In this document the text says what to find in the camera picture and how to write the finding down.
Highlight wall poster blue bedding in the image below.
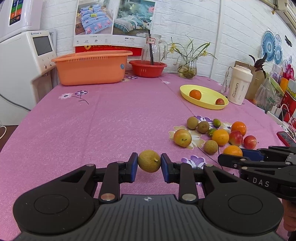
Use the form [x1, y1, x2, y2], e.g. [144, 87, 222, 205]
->
[73, 0, 115, 46]

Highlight person's right hand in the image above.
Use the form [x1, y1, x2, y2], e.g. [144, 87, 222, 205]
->
[282, 199, 296, 232]

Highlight white power strip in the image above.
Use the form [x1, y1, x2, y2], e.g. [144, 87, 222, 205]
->
[267, 105, 289, 127]

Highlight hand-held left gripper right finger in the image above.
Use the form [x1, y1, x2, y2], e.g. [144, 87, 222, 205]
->
[161, 153, 238, 204]

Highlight purple leaf plant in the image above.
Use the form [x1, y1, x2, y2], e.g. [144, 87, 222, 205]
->
[248, 54, 269, 75]

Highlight yellow-green kiwi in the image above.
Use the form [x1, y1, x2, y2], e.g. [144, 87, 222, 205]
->
[138, 150, 162, 173]

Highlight glass vase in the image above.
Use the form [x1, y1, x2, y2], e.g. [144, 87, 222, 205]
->
[178, 58, 198, 79]

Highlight red phone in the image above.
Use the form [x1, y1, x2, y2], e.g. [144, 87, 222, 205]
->
[277, 131, 296, 147]

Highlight cardboard box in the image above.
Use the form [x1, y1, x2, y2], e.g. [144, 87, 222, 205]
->
[233, 61, 266, 100]

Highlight yellow plate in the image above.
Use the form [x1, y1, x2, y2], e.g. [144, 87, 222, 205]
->
[180, 85, 229, 109]

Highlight clear plastic bag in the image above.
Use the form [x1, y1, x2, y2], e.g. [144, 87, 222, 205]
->
[253, 77, 281, 113]

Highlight white air conditioner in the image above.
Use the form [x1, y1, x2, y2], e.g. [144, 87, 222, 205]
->
[269, 0, 296, 22]

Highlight white tumbler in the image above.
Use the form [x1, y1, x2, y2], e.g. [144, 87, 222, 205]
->
[221, 65, 253, 105]

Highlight green paper bag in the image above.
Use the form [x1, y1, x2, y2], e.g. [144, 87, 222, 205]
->
[266, 73, 285, 96]

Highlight red plastic basket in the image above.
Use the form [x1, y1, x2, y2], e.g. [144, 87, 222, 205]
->
[129, 60, 167, 78]

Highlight brown kiwi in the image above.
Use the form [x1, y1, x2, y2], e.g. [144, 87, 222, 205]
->
[197, 121, 210, 134]
[204, 140, 219, 154]
[186, 116, 199, 130]

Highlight pink gift bag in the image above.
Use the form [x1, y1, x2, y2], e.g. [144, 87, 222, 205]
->
[281, 62, 296, 80]

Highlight green plant yellow flowers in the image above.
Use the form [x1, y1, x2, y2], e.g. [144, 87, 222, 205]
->
[168, 37, 216, 78]

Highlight orange plastic basin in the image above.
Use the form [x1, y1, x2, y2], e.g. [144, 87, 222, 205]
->
[51, 50, 133, 86]

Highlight white machine with screen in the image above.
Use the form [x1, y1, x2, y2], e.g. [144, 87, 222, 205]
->
[0, 30, 57, 126]

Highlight red wall banner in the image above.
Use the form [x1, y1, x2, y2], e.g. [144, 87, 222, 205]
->
[75, 44, 142, 56]

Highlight wall poster teal bedding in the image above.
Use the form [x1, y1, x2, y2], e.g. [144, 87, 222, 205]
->
[111, 0, 156, 48]

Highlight black straw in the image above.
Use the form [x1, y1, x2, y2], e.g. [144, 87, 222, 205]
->
[148, 30, 155, 65]

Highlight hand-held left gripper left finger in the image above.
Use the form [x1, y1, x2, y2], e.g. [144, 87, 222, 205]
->
[59, 152, 139, 205]

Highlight glass pitcher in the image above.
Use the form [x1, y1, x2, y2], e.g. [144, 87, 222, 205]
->
[141, 34, 168, 65]

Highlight large blue paper fan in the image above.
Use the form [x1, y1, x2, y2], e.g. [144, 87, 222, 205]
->
[262, 31, 275, 62]

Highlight pink floral tablecloth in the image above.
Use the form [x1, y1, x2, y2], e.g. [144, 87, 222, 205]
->
[0, 70, 296, 241]

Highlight yellow red plum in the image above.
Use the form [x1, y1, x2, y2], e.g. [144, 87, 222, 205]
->
[173, 129, 192, 147]

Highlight orange gift bag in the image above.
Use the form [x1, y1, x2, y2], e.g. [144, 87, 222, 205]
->
[279, 77, 289, 93]

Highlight medium blue paper fan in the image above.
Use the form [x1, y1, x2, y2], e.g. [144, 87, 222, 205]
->
[274, 45, 283, 65]

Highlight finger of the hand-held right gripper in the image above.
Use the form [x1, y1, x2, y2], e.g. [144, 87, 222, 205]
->
[242, 146, 296, 162]
[218, 153, 296, 174]

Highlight white water purifier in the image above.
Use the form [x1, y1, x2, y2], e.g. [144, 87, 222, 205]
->
[0, 0, 43, 43]

